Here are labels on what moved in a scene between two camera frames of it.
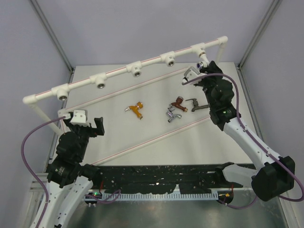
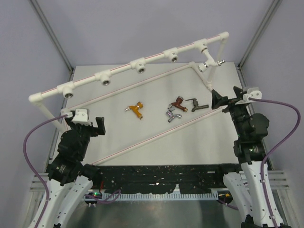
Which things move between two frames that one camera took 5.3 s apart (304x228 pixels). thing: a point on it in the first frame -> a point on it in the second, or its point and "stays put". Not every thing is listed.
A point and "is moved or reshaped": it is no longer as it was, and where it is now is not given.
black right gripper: (212, 68) -> (218, 100)
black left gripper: (99, 123) stays put
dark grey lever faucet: (196, 104) stays put
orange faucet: (135, 109) stays put
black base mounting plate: (163, 179) stays put
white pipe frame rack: (62, 90) is moved or reshaped
